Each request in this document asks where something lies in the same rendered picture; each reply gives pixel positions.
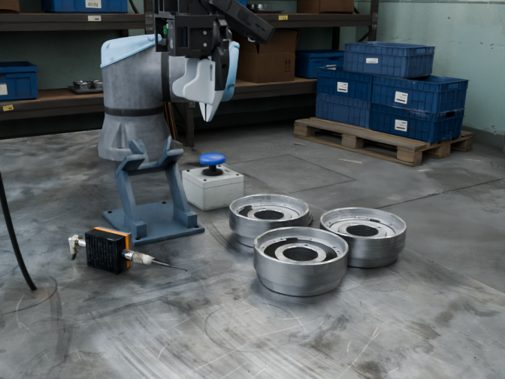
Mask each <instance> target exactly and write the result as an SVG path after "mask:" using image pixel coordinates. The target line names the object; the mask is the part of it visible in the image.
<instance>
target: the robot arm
mask: <svg viewBox="0 0 505 379"><path fill-rule="evenodd" d="M158 3H159V14H154V27H155V34H154V35H139V36H133V37H127V38H118V39H113V40H109V41H106V42H105V43H104V44H103V45H102V48H101V69H102V80H103V92H104V115H105V116H104V123H103V126H102V129H101V134H100V138H99V141H98V155H99V156H100V157H101V158H103V159H107V160H111V161H116V162H122V161H123V160H124V158H125V156H129V155H133V154H132V151H131V150H130V149H129V144H128V141H132V140H140V139H141V140H142V141H143V143H144V145H145V147H146V150H147V155H148V158H149V161H153V160H157V159H160V158H161V157H162V152H163V147H164V143H165V140H166V139H167V138H168V136H171V133H170V131H169V128H168V124H167V123H166V120H165V116H164V102H199V104H200V108H201V112H202V115H203V118H204V120H205V121H207V122H210V121H211V120H212V119H213V116H214V114H215V113H216V110H217V108H218V106H219V103H220V102H226V101H228V100H229V99H231V97H232V96H233V94H234V85H235V79H236V73H237V61H238V54H239V47H240V45H239V43H236V42H235V41H232V33H231V31H230V30H228V26H229V27H231V28H232V29H233V30H235V31H236V32H238V33H239V34H241V35H242V36H243V38H245V39H246V40H248V41H249V42H251V43H253V44H268V43H269V41H270V39H271V36H272V34H273V33H274V30H275V28H274V27H273V26H271V25H269V23H268V22H267V21H266V20H264V19H262V18H261V17H258V16H257V15H255V14H254V13H253V12H252V11H250V10H249V9H247V8H246V7H244V6H243V5H242V4H241V3H239V2H237V1H236V0H158ZM158 25H166V26H164V34H168V38H162V37H161V35H160V34H158Z"/></svg>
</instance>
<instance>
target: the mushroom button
mask: <svg viewBox="0 0 505 379"><path fill-rule="evenodd" d="M199 162H200V163H201V164H204V165H209V171H216V165H221V164H223V163H225V156H224V155H222V154H220V153H205V154H203V155H201V156H200V158H199Z"/></svg>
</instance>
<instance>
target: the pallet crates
mask: <svg viewBox="0 0 505 379"><path fill-rule="evenodd" d="M344 44H345V50H344V63H343V65H336V66H326V67H318V69H317V74H316V75H317V85H316V92H315V93H316V99H315V100H316V116H315V117H310V118H309V119H307V118H305V119H301V120H296V121H295V123H294V126H295V131H294V134H295V135H294V137H296V138H301V139H304V140H308V141H313V142H316V143H320V144H324V145H328V146H331V147H336V148H340V149H343V150H348V151H352V152H355V153H360V154H364V155H367V156H372V157H375V158H378V159H384V160H387V161H390V162H396V163H399V164H402V165H407V166H410V167H416V166H418V165H421V161H422V156H426V157H430V158H433V159H443V158H446V157H449V153H450V149H453V150H459V151H463V152H468V151H472V150H473V148H472V146H473V139H472V137H473V135H474V133H473V132H467V131H463V130H461V128H462V122H463V117H465V116H464V109H466V108H465V107H464V106H465V99H466V94H467V89H468V87H467V85H468V81H469V80H468V79H461V78H454V77H442V76H436V75H431V74H432V68H433V61H434V54H435V53H434V50H435V47H436V46H432V45H421V44H401V43H390V42H379V41H366V42H351V43H344ZM328 68H336V70H333V69H328ZM314 127H316V128H319V129H320V132H324V133H328V134H331V135H336V136H340V137H342V142H338V141H332V140H329V139H325V138H320V137H316V136H314ZM364 142H366V143H369V144H375V145H379V146H382V147H388V148H392V149H395V150H398V151H397V156H394V155H391V154H387V153H381V152H378V151H375V150H369V149H366V148H363V146H364Z"/></svg>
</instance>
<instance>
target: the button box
mask: <svg viewBox="0 0 505 379"><path fill-rule="evenodd" d="M182 173H183V187H184V190H185V194H186V198H187V201H188V202H190V203H191V204H193V205H194V206H196V207H197V208H199V209H201V210H202V211H209V210H213V209H217V208H224V207H228V206H229V205H230V204H231V203H232V202H233V201H234V200H235V199H238V198H240V197H243V175H242V174H239V173H237V172H235V171H232V170H231V169H229V168H226V167H225V166H222V165H217V166H216V171H209V167H206V168H197V169H192V170H186V171H182Z"/></svg>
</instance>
